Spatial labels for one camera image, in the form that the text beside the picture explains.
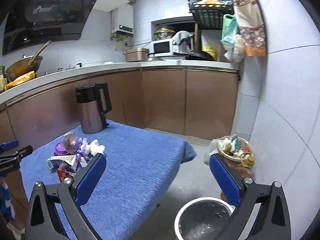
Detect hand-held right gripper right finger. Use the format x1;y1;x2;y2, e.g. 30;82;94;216
209;154;292;240

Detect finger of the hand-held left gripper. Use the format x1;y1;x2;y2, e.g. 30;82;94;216
0;141;33;160

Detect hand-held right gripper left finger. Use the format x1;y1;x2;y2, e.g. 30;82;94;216
25;152;107;240

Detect white tissue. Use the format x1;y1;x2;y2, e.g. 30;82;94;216
86;139;105;156

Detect white printed packet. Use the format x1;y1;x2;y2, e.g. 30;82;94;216
46;155;77;171

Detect purple plastic cup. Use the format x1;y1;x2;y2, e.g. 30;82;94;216
55;141;70;157

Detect clear plastic bag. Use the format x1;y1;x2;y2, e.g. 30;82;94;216
62;132;78;153

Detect steel bin with white rim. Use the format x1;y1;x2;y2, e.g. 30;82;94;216
174;197;237;240

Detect amber oil bottle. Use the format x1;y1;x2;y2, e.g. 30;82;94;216
220;152;255;202

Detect beige bin full of waste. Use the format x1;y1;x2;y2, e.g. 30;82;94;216
216;135;254;161

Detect purple wrapper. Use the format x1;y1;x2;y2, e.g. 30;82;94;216
74;137;88;166

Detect red yellow snack wrapper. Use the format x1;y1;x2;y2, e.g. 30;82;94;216
56;164;75;182

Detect translucent plastic bag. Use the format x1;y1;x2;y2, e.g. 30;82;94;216
204;138;220;165

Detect blue white patterned clothing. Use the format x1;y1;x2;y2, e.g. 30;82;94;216
0;177;13;222

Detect blue terry towel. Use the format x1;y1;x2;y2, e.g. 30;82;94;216
19;120;198;240

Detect steel black electric kettle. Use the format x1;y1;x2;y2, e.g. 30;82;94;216
75;82;112;134

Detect yellow packet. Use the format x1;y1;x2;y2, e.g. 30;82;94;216
4;71;35;91

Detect dark glass bottle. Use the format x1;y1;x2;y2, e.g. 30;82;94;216
0;65;8;93

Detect brown kitchen cabinet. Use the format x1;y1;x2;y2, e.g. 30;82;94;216
0;66;240;155

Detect gas stove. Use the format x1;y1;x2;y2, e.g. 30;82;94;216
42;63;83;77

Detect black frying pan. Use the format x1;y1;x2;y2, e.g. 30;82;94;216
172;51;215;61

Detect yellow lidded container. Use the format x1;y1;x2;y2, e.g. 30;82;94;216
202;45;217;61

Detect hanging plastic bags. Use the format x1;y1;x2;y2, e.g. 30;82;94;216
223;34;247;63

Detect black white kitchen appliance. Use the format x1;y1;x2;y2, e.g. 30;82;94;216
175;39;194;54

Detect black range hood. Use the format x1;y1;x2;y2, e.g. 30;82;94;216
2;0;133;55

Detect brass pipe fittings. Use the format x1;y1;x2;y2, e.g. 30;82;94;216
109;31;132;43

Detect white microwave oven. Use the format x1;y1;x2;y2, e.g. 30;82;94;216
153;39;175;57

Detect grey cloth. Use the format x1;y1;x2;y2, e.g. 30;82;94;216
172;31;194;46

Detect metal pot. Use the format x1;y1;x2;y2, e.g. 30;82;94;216
154;25;175;41

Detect white water heater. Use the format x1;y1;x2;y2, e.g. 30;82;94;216
111;4;134;34

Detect floral patchwork apron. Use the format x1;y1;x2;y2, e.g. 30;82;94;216
232;0;267;57

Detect brass wok with handle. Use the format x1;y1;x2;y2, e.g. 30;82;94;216
5;41;52;82

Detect black wall rack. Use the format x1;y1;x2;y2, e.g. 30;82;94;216
184;0;235;29

